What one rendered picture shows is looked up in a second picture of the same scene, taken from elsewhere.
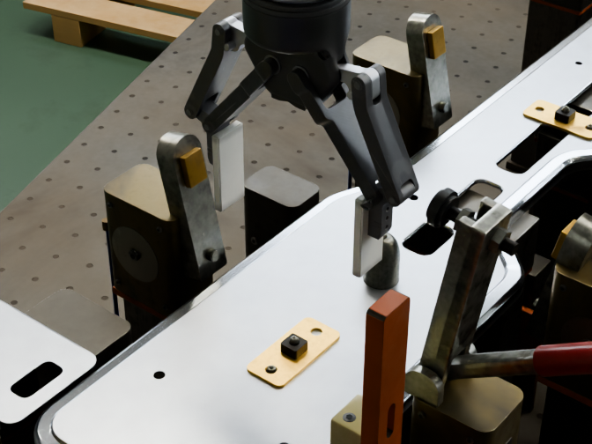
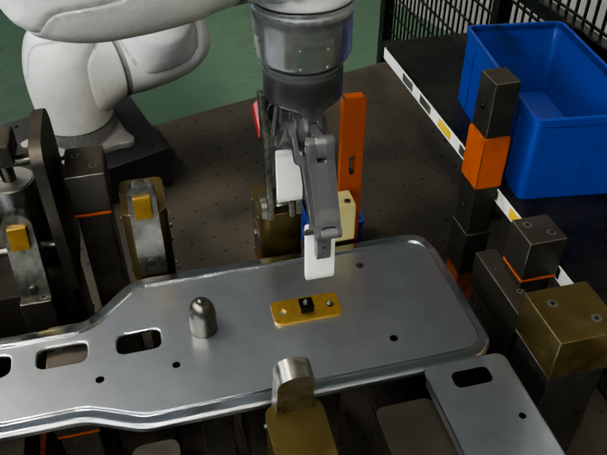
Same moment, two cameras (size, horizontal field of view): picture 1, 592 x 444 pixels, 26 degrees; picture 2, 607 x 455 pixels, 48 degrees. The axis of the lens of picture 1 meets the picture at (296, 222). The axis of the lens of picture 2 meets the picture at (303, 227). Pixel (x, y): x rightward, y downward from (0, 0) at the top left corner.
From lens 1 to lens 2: 131 cm
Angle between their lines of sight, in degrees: 97
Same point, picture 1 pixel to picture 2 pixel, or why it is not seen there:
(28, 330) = (460, 421)
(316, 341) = (288, 306)
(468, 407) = not seen: hidden behind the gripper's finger
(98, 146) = not seen: outside the picture
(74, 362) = (441, 376)
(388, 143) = not seen: hidden behind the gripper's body
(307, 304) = (266, 335)
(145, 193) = (312, 442)
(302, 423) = (340, 271)
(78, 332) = (416, 426)
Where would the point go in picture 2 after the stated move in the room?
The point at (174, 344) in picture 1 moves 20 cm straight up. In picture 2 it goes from (368, 353) to (381, 218)
